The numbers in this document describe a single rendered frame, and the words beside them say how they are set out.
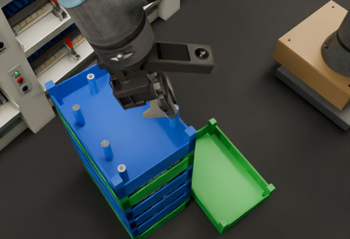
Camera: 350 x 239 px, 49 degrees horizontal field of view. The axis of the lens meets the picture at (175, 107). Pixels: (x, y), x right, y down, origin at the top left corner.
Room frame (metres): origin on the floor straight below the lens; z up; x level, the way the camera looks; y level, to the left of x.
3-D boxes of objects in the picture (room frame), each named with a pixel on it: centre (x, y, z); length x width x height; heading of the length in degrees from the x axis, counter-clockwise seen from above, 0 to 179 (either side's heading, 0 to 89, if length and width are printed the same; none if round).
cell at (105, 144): (0.36, 0.14, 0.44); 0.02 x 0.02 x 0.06
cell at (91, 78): (0.53, 0.19, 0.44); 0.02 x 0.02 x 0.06
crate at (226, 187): (0.47, -0.13, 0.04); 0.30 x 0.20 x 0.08; 35
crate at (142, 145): (0.44, 0.12, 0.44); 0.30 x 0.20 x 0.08; 37
